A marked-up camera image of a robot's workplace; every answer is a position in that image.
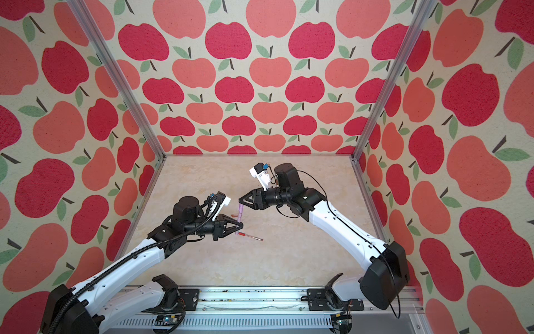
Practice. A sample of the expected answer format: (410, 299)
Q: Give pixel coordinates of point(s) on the right aluminium corner post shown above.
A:
(417, 24)

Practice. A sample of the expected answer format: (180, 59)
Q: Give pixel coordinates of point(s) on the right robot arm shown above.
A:
(385, 265)

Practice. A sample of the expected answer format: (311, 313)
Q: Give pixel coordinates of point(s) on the red pen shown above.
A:
(251, 237)

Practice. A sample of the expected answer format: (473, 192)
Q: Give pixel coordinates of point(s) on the white slotted cable duct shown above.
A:
(214, 322)

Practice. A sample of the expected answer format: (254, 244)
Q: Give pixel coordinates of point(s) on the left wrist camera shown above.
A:
(218, 201)

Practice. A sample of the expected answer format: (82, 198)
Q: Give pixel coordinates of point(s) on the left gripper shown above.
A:
(219, 226)

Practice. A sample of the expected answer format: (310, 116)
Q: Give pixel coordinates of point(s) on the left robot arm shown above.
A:
(95, 305)

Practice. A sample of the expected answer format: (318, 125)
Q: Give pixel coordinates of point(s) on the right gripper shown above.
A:
(256, 199)

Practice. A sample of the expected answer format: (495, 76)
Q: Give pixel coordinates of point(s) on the left aluminium corner post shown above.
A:
(91, 29)

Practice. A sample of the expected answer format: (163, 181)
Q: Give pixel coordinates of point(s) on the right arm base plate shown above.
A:
(322, 299)

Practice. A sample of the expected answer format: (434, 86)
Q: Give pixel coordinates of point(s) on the aluminium front rail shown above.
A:
(274, 300)

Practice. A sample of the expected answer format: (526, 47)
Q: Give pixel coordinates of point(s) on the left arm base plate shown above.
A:
(183, 299)

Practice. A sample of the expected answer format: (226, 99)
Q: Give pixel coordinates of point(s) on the aluminium corner post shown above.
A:
(417, 24)
(91, 29)

